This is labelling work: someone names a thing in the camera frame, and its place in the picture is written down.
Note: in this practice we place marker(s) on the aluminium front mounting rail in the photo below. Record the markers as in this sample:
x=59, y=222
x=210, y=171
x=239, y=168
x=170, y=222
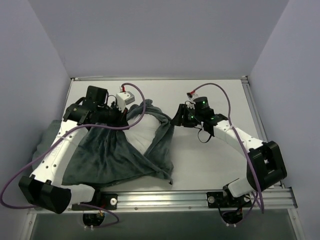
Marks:
x=276, y=198

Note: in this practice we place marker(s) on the aluminium table edge rail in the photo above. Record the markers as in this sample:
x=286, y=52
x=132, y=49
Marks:
x=260, y=125

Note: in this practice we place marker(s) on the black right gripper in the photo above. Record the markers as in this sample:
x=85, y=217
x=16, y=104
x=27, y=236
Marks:
x=185, y=116

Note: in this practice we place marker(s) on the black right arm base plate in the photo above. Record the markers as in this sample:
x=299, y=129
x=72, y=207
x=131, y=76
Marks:
x=223, y=199

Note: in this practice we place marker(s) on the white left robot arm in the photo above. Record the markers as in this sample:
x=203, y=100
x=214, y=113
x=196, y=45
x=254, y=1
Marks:
x=44, y=188

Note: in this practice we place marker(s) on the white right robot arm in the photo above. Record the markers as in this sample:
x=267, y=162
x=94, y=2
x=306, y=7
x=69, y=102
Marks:
x=220, y=126

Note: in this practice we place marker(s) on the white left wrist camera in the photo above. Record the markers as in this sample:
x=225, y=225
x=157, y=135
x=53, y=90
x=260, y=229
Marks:
x=123, y=99

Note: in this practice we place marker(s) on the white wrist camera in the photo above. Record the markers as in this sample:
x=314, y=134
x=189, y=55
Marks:
x=123, y=99
x=191, y=97

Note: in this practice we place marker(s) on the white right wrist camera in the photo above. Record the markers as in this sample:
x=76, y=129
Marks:
x=191, y=97

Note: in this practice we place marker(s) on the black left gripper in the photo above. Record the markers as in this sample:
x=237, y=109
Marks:
x=121, y=115

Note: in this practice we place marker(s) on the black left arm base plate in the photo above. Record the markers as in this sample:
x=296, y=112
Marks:
x=104, y=200

